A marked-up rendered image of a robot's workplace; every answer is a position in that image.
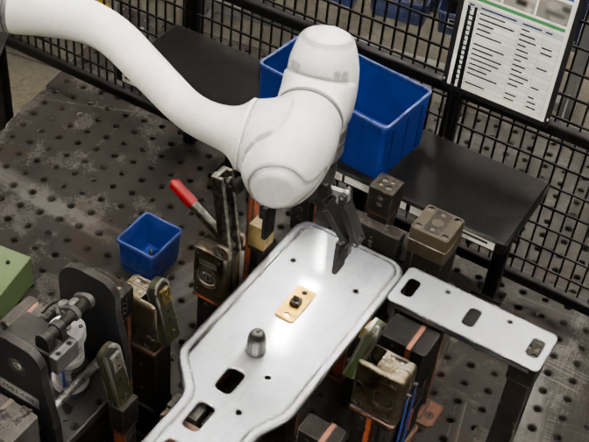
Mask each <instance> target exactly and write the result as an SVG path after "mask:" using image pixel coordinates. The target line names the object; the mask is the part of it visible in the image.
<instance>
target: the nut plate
mask: <svg viewBox="0 0 589 442"><path fill-rule="evenodd" d="M304 290H306V291H307V295H303V294H302V292H303V291H304ZM295 297H298V299H299V301H298V302H295V301H294V299H295ZM315 297H316V292H314V291H312V290H310V289H307V288H305V287H303V286H301V285H299V286H297V287H296V288H295V289H294V291H293V292H292V293H291V294H290V295H289V296H288V298H287V299H286V300H285V301H284V302H283V303H282V305H281V306H280V307H279V308H278V309H277V310H276V311H275V316H277V317H280V318H282V319H284V320H286V321H288V322H289V323H293V322H294V321H295V320H296V319H297V318H298V317H299V316H300V315H301V314H302V313H303V311H304V310H305V309H306V308H307V307H308V305H309V304H310V303H311V302H312V300H313V299H314V298H315ZM284 313H288V314H289V316H285V315H284Z"/></svg>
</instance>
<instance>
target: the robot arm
mask: <svg viewBox="0 0 589 442"><path fill-rule="evenodd" d="M9 33H13V34H20V35H32V36H41V37H49V38H56V39H68V40H72V41H76V42H80V43H82V44H85V45H88V46H91V47H93V48H95V50H97V51H99V52H100V53H102V54H103V55H104V56H105V57H107V58H108V59H109V60H110V61H111V62H112V63H113V64H114V65H115V66H116V67H117V68H118V69H119V70H120V71H121V72H122V73H123V74H124V75H125V76H126V77H127V78H128V79H129V80H130V81H131V82H132V83H133V84H134V85H135V86H136V87H137V88H138V89H139V90H140V91H141V92H142V93H143V94H144V95H145V96H146V97H147V98H148V99H149V100H150V101H151V102H152V103H153V104H154V105H155V106H156V107H157V108H158V109H159V110H160V111H161V112H162V113H163V114H164V115H165V116H166V117H167V118H168V119H169V120H170V121H171V122H173V123H174V124H175V125H176V126H178V127H179V128H180V129H182V130H183V131H184V132H185V133H187V134H189V135H190V136H192V137H194V138H195V139H198V140H200V141H201V142H203V143H205V144H207V145H209V146H212V147H214V148H215V149H217V150H219V151H221V152H222V153H224V154H225V155H226V156H227V158H228V159H229V161H230V162H231V165H232V167H233V169H234V170H236V171H238V172H239V173H241V177H242V180H243V183H244V185H245V187H246V189H247V191H248V192H249V194H250V195H249V196H250V198H251V199H254V200H255V201H256V202H258V203H259V218H261V219H262V229H261V239H263V240H266V239H267V238H268V237H269V236H270V235H271V233H272V232H273V231H274V222H275V212H276V209H288V208H291V207H294V206H296V205H297V204H299V203H302V202H303V201H304V200H307V201H309V202H310V203H312V204H314V203H315V204H316V206H317V208H318V210H320V211H322V212H323V214H324V215H325V217H326V218H327V220H328V221H329V223H330V225H331V227H332V229H333V230H334V232H335V233H336V235H337V237H338V241H337V242H336V246H335V252H334V259H333V265H332V271H331V273H332V274H334V275H336V274H337V272H338V271H339V270H340V269H341V268H342V267H343V265H344V261H345V259H346V258H347V257H348V256H349V254H350V253H351V247H352V246H353V247H355V248H357V247H358V246H359V245H360V244H361V243H362V241H363V240H364V239H365V234H364V232H363V229H362V226H361V223H360V221H359V218H358V213H357V211H356V208H355V205H354V202H353V200H352V188H350V187H347V188H346V189H341V188H339V187H337V186H336V184H335V175H336V172H337V160H338V159H339V158H340V157H341V156H342V154H343V153H344V142H345V136H346V133H347V128H348V123H349V122H350V120H351V116H352V113H353V111H354V107H355V103H356V99H357V94H358V80H359V59H358V49H357V46H356V43H355V40H354V38H353V37H352V36H351V35H350V34H349V33H348V32H346V31H344V30H342V29H340V28H338V27H335V26H332V25H314V26H311V27H308V28H306V29H304V30H303V31H302V32H301V34H300V35H299V37H298V38H297V40H296V42H295V43H294V46H293V48H292V51H291V53H290V55H289V58H288V64H287V68H286V69H285V70H284V74H283V78H282V82H281V86H280V91H279V94H278V96H277V97H272V98H255V97H254V98H253V99H252V100H251V101H249V102H248V103H245V104H242V105H239V106H229V105H223V104H220V103H215V102H213V101H210V100H209V99H207V98H205V97H204V96H202V95H200V94H199V93H198V92H197V91H195V90H194V89H193V88H192V87H191V86H190V85H189V84H188V83H187V82H186V81H185V80H184V79H183V78H182V76H181V75H180V74H179V73H178V72H177V71H176V70H175V69H174V68H173V67H172V66H171V64H170V63H169V62H168V61H167V60H166V59H165V58H164V57H163V56H162V55H161V54H160V52H159V51H158V50H157V49H156V48H155V47H154V46H153V45H152V44H151V43H150V42H149V40H148V39H147V38H146V37H145V36H144V35H143V34H142V33H141V32H140V31H139V30H138V29H137V28H136V27H135V26H134V25H132V24H131V23H130V22H129V21H128V20H127V19H125V18H124V17H122V16H121V15H119V14H118V13H116V12H115V11H113V10H112V9H110V8H109V7H107V6H105V5H103V4H100V3H98V2H97V1H95V0H0V56H1V53H2V51H3V49H4V44H5V42H6V40H7V37H8V34H9ZM326 198H327V200H326V201H325V202H324V203H323V200H324V199H326ZM336 199H337V200H336ZM337 203H338V206H337Z"/></svg>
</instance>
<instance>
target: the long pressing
mask: <svg viewBox="0 0 589 442"><path fill-rule="evenodd" d="M337 241H338V237H337V235H336V233H335V232H334V231H332V230H330V229H328V228H325V227H323V226H321V225H318V224H315V223H313V222H309V221H305V222H301V223H299V224H298V225H296V226H295V227H294V228H293V229H292V230H291V231H290V232H289V233H288V234H287V235H286V236H285V237H284V238H283V239H282V240H281V241H280V243H279V244H278V245H277V246H276V247H275V248H274V249H273V250H272V251H271V252H270V253H269V254H268V255H267V256H266V257H265V258H264V259H263V260H262V261H261V262H260V263H259V264H258V265H257V266H256V267H255V268H254V269H253V270H252V271H251V273H250V274H249V275H248V276H247V277H246V278H245V279H244V280H243V281H242V282H241V283H240V284H239V285H238V286H237V287H236V288H235V290H234V291H233V292H232V293H231V294H230V295H229V296H228V297H227V298H226V299H225V300H224V301H223V302H222V303H221V304H220V306H219V307H218V308H217V309H216V310H215V311H214V312H213V313H212V314H211V315H210V316H209V317H208V318H207V319H206V320H205V322H204V323H203V324H202V325H201V326H200V327H199V328H198V329H197V330H196V331H195V332H194V333H193V334H192V335H191V336H190V337H189V339H188V340H187V341H186V342H185V343H184V344H183V345H182V346H181V348H180V350H179V352H178V354H177V366H178V369H179V374H180V378H181V385H182V390H183V392H182V395H181V398H180V399H179V400H178V401H177V402H176V403H175V405H174V406H173V407H172V408H171V409H170V410H169V411H168V412H167V414H166V415H165V416H164V417H163V418H162V419H161V420H160V421H159V422H158V423H157V424H156V425H155V426H154V427H153V428H152V430H151V431H150V432H149V433H148V434H147V435H146V436H145V437H144V439H143V440H142V441H141V442H166V441H167V440H173V441H175V442H255V441H256V440H257V439H259V438H260V437H262V436H264V435H266V434H267V433H269V432H270V431H273V430H275V429H277V428H279V427H281V426H282V425H284V424H286V423H288V422H290V421H291V420H292V419H293V418H294V417H295V416H296V415H297V413H298V412H299V411H300V409H301V408H302V407H303V405H304V404H305V403H306V402H307V401H308V399H309V398H310V397H311V396H312V395H313V393H314V392H315V391H316V389H317V388H318V387H319V385H320V384H321V383H322V382H323V380H324V379H325V377H326V376H327V375H328V374H329V372H330V371H331V370H332V368H333V367H334V366H335V365H336V364H337V363H338V361H339V360H340V359H341V357H342V356H343V355H344V353H345V352H346V351H347V350H348V348H349V347H350V346H351V344H352V343H353V342H354V340H355V339H356V338H357V337H358V335H359V334H360V333H361V331H362V330H363V329H364V327H365V326H366V324H367V323H368V322H369V321H370V320H371V319H372V318H373V316H374V315H375V314H376V312H377V311H378V310H379V309H380V307H381V306H382V305H383V303H384V302H385V301H386V300H387V295H388V294H389V293H390V291H391V290H392V289H393V287H394V286H395V285H396V283H397V282H398V281H399V280H400V278H402V270H401V267H400V266H399V264H398V263H397V262H395V261H394V260H392V259H390V258H388V257H387V256H384V255H382V254H380V253H377V252H375V251H373V250H372V249H370V248H368V247H365V246H362V245H359V246H358V247H357V248H355V247H353V246H352V247H351V253H350V254H349V256H348V257H347V258H346V259H345V261H344V265H343V267H342V268H341V269H340V270H339V271H338V272H337V274H336V275H334V274H332V273H331V271H332V265H333V259H334V252H335V246H336V242H337ZM291 259H295V260H296V261H295V262H292V261H291ZM299 285H301V286H303V287H305V288H307V289H310V290H312V291H314V292H316V297H315V298H314V299H313V300H312V302H311V303H310V304H309V305H308V307H307V308H306V309H305V310H304V311H303V313H302V314H301V315H300V316H299V317H298V318H297V319H296V320H295V321H294V322H293V323H289V322H288V321H286V320H284V319H282V318H280V317H277V316H275V311H276V310H277V309H278V308H279V307H280V306H281V305H282V303H283V302H284V301H285V300H286V299H287V298H288V296H289V295H290V294H291V293H292V292H293V291H294V289H295V288H296V287H297V286H299ZM354 289H356V290H358V293H354V292H353V290H354ZM254 328H260V329H262V330H263V331H264V332H265V334H266V353H265V354H264V355H263V356H261V357H258V358H254V357H252V356H250V355H249V354H248V353H247V352H246V347H247V337H248V334H249V332H250V331H251V330H252V329H254ZM230 369H235V370H237V371H238V372H239V373H241V374H243V375H244V379H243V380H242V381H241V382H240V383H239V384H238V385H237V386H236V387H235V388H234V390H233V391H232V392H231V393H228V394H227V393H224V392H223V391H221V390H219V389H217V388H216V384H217V383H218V382H219V380H220V379H221V378H222V377H223V376H224V375H225V374H226V372H227V371H228V370H230ZM266 376H270V380H266V379H265V377H266ZM200 403H205V404H207V405H208V406H210V407H211V408H212V409H213V410H214V413H213V414H212V416H211V417H210V418H209V419H208V420H207V422H206V423H205V424H204V425H203V426H202V428H201V429H200V430H199V431H191V430H190V429H188V428H186V427H185V426H183V424H182V423H183V421H184V420H185V419H186V418H187V417H188V415H189V414H190V413H191V412H192V411H193V410H194V408H195V407H196V406H197V405H198V404H200ZM237 410H240V411H241V412H242V413H241V414H240V415H237V414H236V411H237Z"/></svg>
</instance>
